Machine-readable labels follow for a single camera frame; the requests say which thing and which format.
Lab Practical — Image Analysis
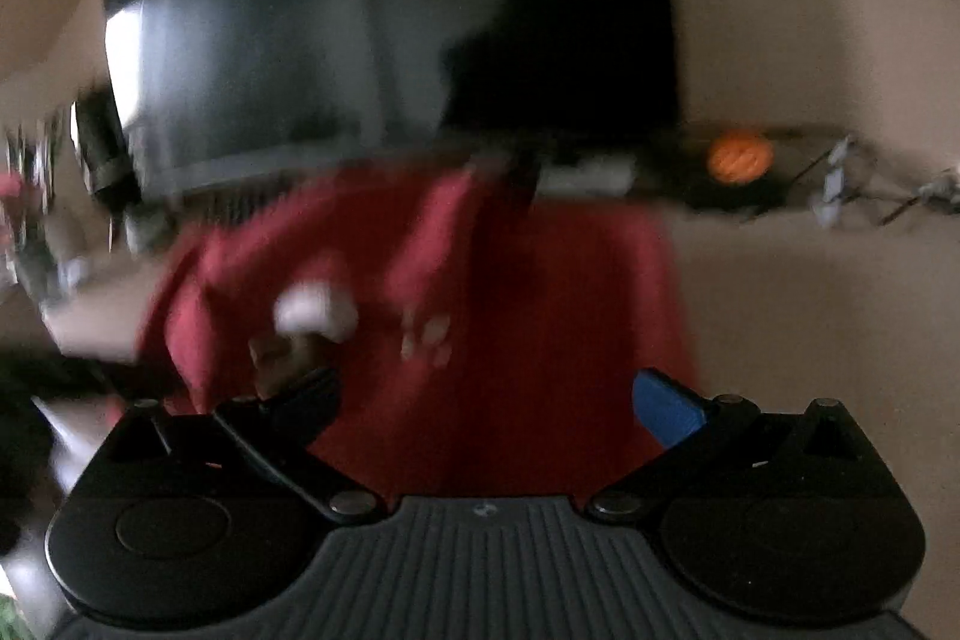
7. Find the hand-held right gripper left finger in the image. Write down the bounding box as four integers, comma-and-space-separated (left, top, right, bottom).
67, 366, 391, 525

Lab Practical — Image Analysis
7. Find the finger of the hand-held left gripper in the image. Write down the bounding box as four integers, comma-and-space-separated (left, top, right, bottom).
67, 366, 391, 525

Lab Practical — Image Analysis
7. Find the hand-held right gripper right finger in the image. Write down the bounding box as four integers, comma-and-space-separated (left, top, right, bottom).
585, 368, 901, 525

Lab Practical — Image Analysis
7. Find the red fleece garment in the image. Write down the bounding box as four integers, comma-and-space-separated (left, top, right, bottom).
139, 164, 702, 498

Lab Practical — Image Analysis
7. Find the orange ball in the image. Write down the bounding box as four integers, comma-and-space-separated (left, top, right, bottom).
707, 131, 775, 185

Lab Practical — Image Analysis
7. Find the dark object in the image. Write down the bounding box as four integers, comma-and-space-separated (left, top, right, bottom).
71, 92, 143, 206

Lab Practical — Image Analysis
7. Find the large dark monitor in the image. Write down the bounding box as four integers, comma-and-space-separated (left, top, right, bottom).
101, 0, 680, 199

